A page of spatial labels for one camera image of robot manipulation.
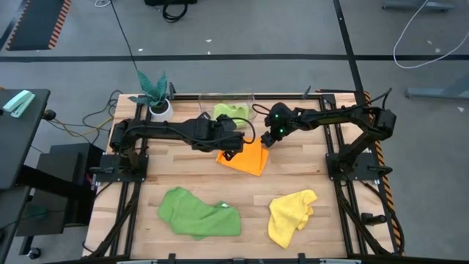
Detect artificial plant in white pot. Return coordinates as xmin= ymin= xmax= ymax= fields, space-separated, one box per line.
xmin=128 ymin=70 xmax=174 ymax=122

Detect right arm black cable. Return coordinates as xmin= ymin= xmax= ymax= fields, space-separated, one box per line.
xmin=251 ymin=103 xmax=273 ymax=119

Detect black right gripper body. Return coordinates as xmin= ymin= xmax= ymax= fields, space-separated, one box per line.
xmin=260 ymin=123 xmax=287 ymax=149

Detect thin black hanging cable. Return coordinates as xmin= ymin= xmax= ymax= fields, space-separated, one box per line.
xmin=108 ymin=0 xmax=140 ymax=73

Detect black mat with orange edge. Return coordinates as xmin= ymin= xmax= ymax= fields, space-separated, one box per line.
xmin=4 ymin=0 xmax=73 ymax=51

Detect black clamp handle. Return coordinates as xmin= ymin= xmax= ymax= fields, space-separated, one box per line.
xmin=360 ymin=211 xmax=388 ymax=227

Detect long white floor cable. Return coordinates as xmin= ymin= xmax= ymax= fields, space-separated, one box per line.
xmin=392 ymin=0 xmax=469 ymax=70

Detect black equipment cart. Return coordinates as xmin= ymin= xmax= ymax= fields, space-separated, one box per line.
xmin=15 ymin=142 xmax=104 ymax=238

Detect clear plastic bin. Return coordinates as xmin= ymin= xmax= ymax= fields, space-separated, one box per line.
xmin=198 ymin=91 xmax=256 ymax=128

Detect grey desk foot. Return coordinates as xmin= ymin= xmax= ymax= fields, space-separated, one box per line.
xmin=404 ymin=70 xmax=469 ymax=101
xmin=381 ymin=0 xmax=458 ymax=12

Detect black caster wheel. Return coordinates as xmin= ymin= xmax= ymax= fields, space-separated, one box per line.
xmin=26 ymin=246 xmax=43 ymax=261

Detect coiled black floor cable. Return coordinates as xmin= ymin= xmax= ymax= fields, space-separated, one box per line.
xmin=161 ymin=2 xmax=189 ymax=24

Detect black side desk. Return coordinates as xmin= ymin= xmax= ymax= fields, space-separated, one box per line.
xmin=0 ymin=87 xmax=51 ymax=191

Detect black and yellow cable bundle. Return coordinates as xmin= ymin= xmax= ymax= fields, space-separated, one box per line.
xmin=54 ymin=89 xmax=125 ymax=142

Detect yellow microfiber towel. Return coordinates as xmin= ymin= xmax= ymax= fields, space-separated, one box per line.
xmin=267 ymin=188 xmax=318 ymax=250

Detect orange black cable protector strip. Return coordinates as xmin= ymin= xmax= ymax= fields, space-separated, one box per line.
xmin=362 ymin=90 xmax=405 ymax=257

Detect mint green stapler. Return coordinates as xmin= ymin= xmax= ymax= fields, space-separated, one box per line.
xmin=2 ymin=89 xmax=37 ymax=119

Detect dark green microfiber towel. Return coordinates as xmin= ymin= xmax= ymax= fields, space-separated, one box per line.
xmin=158 ymin=186 xmax=243 ymax=241

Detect light green microfiber towel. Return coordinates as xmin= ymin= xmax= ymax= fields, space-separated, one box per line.
xmin=213 ymin=103 xmax=251 ymax=130

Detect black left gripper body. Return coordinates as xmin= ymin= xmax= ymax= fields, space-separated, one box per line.
xmin=215 ymin=113 xmax=246 ymax=155

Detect orange microfiber towel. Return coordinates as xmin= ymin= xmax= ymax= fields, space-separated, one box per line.
xmin=215 ymin=136 xmax=270 ymax=177

